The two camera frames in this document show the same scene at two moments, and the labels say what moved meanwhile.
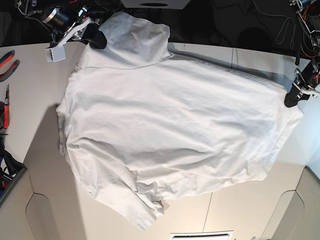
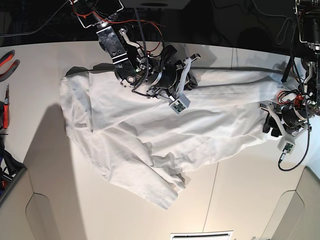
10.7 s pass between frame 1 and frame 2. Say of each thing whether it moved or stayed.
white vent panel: stayed
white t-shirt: moved
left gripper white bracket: moved
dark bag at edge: stayed
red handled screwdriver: stayed
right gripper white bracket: moved
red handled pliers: stayed
